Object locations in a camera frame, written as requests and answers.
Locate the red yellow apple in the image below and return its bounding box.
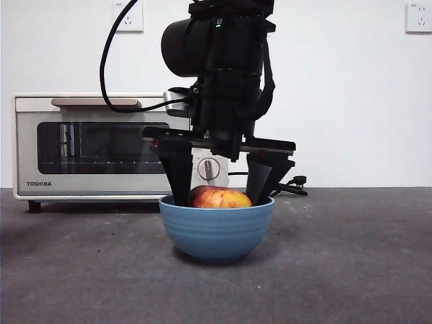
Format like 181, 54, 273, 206
188, 184, 254, 209

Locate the blue ribbed bowl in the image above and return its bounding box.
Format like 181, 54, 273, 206
158, 194, 275, 265

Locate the glass oven door with handle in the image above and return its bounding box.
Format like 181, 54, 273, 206
15, 97, 190, 196

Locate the oven timer knob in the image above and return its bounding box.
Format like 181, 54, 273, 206
196, 157, 221, 184

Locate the cream Toshiba toaster oven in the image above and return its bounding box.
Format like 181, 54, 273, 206
12, 93, 229, 214

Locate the black power cable with plug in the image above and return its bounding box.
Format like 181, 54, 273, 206
228, 171, 308, 198

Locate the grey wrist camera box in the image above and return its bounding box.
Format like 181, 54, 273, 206
163, 88, 191, 117

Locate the black camera cable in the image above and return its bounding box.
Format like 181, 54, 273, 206
99, 0, 169, 114

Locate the white wall socket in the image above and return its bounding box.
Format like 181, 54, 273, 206
113, 1, 144, 34
405, 2, 432, 34

